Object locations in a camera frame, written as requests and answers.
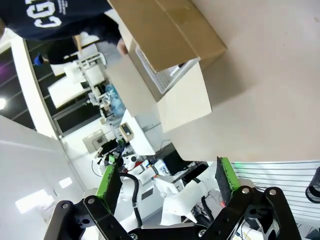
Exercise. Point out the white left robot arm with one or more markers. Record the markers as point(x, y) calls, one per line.
point(175, 200)

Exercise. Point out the person in navy CGP sweatshirt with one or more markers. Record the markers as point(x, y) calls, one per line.
point(50, 15)

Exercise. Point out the background person in black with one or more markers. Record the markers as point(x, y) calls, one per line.
point(57, 53)

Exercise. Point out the brown cardboard shipping box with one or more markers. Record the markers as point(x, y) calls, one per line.
point(175, 30)

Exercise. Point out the person's right hand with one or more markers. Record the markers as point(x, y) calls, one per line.
point(123, 47)

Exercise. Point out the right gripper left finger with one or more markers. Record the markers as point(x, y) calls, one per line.
point(75, 222)

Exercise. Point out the black cylinder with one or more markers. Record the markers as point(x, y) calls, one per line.
point(314, 186)

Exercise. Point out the pack of water bottles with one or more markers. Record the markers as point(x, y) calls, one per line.
point(113, 98)

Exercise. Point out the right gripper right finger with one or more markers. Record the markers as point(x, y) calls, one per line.
point(250, 215)

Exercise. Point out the black monitor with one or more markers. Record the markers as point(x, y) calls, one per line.
point(176, 162)

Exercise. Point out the small tan and black box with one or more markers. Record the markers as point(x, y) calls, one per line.
point(127, 132)

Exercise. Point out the person's right forearm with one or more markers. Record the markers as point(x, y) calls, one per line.
point(111, 30)

